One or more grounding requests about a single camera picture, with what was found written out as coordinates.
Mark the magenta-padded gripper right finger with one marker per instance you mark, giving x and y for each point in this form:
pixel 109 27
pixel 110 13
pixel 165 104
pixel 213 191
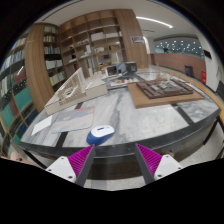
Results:
pixel 150 160

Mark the grey architectural model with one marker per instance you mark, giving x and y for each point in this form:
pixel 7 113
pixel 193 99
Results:
pixel 121 69

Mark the wooden shelf unit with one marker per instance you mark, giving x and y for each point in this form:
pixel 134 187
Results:
pixel 100 36

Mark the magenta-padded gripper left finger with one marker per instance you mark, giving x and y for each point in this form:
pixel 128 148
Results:
pixel 81 160

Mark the framed wall sign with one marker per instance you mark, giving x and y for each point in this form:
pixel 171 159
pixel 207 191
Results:
pixel 137 39

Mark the white paper sheet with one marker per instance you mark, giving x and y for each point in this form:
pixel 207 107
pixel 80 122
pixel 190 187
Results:
pixel 41 125

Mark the white and blue computer mouse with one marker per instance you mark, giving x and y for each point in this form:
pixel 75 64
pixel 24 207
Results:
pixel 100 134

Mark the grey mouse pad orange patches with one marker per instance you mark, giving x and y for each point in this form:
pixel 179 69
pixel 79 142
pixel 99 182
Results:
pixel 74 119

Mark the red wall sign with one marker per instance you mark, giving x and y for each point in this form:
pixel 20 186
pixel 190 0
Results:
pixel 203 77

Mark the beige architectural building model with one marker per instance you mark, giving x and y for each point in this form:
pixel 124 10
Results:
pixel 80 93

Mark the group of small ceiling lights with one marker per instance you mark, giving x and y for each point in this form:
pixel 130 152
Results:
pixel 180 46

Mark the brown model on wooden board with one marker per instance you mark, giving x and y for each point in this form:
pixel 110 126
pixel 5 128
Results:
pixel 163 91

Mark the long ceiling light strip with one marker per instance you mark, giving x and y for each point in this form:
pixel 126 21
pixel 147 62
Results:
pixel 154 21

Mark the dark bookshelf with coloured books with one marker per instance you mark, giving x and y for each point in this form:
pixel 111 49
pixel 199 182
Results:
pixel 15 86

